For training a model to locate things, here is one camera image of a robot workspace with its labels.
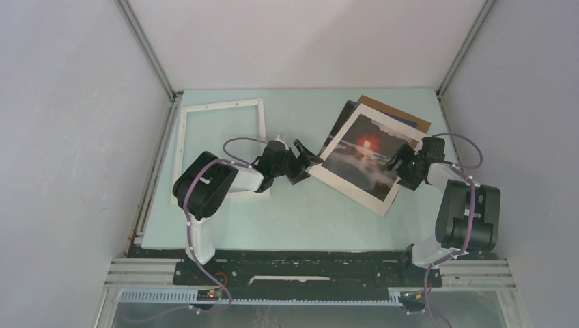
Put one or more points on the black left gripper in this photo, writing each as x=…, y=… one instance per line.
x=298, y=173

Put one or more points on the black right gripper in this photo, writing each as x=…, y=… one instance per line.
x=405, y=154

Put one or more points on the white photo mat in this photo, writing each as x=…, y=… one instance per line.
x=363, y=198

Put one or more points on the sunset landscape photo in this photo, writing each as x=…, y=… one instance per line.
x=363, y=149

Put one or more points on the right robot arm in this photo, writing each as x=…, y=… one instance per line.
x=469, y=212

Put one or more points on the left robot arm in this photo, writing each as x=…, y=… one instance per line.
x=203, y=187

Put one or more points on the brown backing board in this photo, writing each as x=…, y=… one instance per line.
x=398, y=111

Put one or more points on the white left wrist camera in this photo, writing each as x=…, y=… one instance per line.
x=280, y=137

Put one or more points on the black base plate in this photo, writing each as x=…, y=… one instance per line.
x=308, y=275

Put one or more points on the white picture frame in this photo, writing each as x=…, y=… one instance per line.
x=209, y=126

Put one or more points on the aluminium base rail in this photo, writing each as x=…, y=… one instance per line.
x=156, y=275

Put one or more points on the aluminium corner rail right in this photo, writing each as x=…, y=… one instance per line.
x=469, y=40

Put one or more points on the aluminium corner rail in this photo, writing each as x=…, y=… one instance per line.
x=469, y=40
x=139, y=34

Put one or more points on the aluminium corner rail left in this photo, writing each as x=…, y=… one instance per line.
x=139, y=34

